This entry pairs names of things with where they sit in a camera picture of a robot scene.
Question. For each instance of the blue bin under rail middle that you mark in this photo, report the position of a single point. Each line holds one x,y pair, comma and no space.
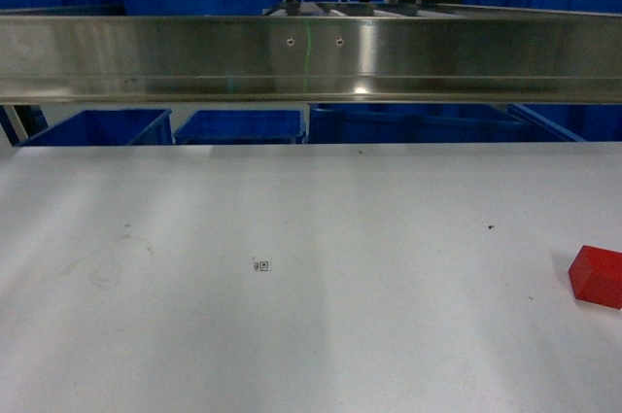
242,127

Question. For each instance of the red magnetic block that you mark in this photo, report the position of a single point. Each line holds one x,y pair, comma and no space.
595,276

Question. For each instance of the small QR code sticker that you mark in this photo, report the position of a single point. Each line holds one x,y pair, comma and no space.
262,265

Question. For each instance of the blue bin under rail left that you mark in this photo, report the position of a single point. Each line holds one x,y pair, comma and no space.
107,128

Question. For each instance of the large blue bin under rail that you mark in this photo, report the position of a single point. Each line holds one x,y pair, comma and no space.
368,123

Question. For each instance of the stainless steel shelf rail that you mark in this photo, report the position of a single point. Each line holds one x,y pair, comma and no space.
313,53

